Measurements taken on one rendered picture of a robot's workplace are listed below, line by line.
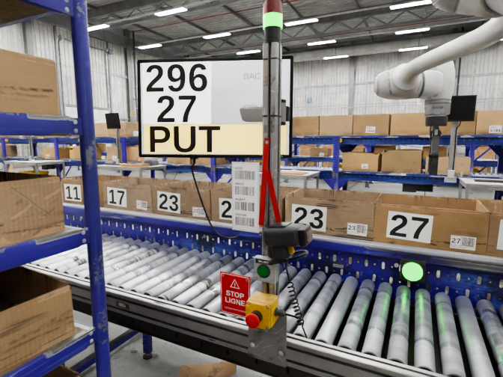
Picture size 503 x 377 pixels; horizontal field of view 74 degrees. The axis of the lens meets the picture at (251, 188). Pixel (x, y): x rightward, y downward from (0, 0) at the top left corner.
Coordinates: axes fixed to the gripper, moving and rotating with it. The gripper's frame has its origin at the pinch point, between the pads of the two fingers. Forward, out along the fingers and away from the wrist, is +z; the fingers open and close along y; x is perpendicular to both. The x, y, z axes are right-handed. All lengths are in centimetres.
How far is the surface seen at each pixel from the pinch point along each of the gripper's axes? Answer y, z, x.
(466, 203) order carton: -20.7, 16.5, 15.0
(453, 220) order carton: 8.1, 18.5, 7.7
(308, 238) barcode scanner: 72, 13, -29
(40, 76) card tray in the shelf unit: 114, -21, -63
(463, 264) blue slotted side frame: 14.1, 33.0, 11.5
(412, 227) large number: 8.3, 22.6, -5.6
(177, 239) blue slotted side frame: 11, 42, -120
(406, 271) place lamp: 15.8, 38.2, -6.6
